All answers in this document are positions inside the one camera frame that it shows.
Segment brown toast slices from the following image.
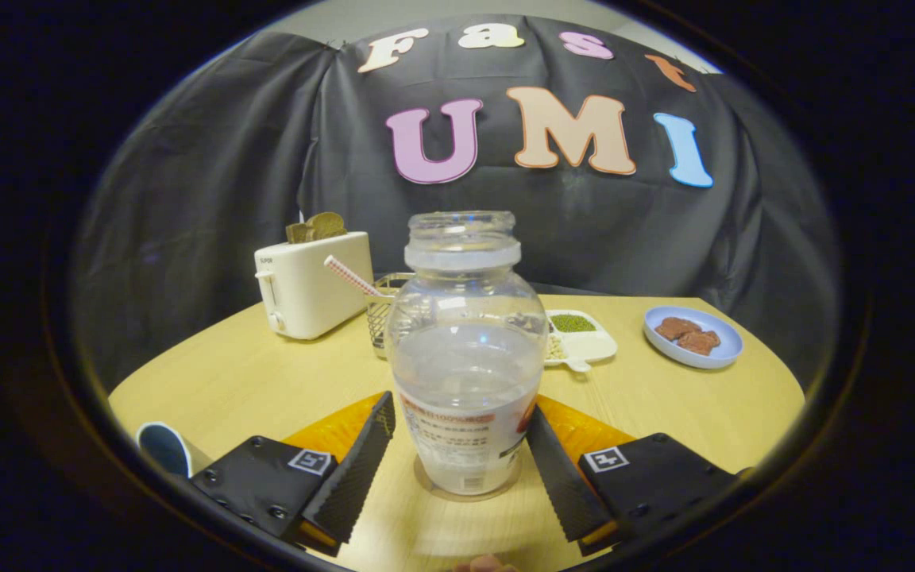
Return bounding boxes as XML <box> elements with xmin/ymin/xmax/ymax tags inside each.
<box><xmin>285</xmin><ymin>211</ymin><xmax>348</xmax><ymax>244</ymax></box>

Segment brown meat piece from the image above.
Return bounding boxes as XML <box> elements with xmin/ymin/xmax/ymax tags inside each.
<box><xmin>655</xmin><ymin>316</ymin><xmax>703</xmax><ymax>342</ymax></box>
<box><xmin>676</xmin><ymin>330</ymin><xmax>722</xmax><ymax>357</ymax></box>

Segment white toaster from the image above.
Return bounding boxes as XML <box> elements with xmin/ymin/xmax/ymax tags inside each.
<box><xmin>254</xmin><ymin>231</ymin><xmax>375</xmax><ymax>342</ymax></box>

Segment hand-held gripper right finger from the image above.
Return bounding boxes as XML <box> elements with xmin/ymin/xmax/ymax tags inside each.
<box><xmin>525</xmin><ymin>395</ymin><xmax>744</xmax><ymax>557</ymax></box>

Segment red striped straw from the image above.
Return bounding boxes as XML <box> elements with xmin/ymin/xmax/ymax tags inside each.
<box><xmin>323</xmin><ymin>254</ymin><xmax>385</xmax><ymax>299</ymax></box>

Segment blue plate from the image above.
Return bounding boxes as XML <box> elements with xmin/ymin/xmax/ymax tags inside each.
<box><xmin>643</xmin><ymin>306</ymin><xmax>744</xmax><ymax>370</ymax></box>

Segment round cork coaster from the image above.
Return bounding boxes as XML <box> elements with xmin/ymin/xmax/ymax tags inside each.
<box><xmin>412</xmin><ymin>457</ymin><xmax>523</xmax><ymax>503</ymax></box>

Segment pale green cup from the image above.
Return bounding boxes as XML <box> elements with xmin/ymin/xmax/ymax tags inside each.
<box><xmin>136</xmin><ymin>422</ymin><xmax>212</xmax><ymax>479</ymax></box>

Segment clear plastic juice bottle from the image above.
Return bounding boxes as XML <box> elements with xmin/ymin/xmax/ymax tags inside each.
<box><xmin>384</xmin><ymin>211</ymin><xmax>549</xmax><ymax>497</ymax></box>

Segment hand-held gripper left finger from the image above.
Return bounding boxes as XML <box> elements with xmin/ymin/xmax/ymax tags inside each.
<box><xmin>187</xmin><ymin>390</ymin><xmax>397</xmax><ymax>557</ymax></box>

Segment white divided bean dish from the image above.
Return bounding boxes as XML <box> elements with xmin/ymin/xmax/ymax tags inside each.
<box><xmin>543</xmin><ymin>309</ymin><xmax>619</xmax><ymax>373</ymax></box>

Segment wooden table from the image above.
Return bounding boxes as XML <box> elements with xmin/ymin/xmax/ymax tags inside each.
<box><xmin>108</xmin><ymin>294</ymin><xmax>806</xmax><ymax>572</ymax></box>

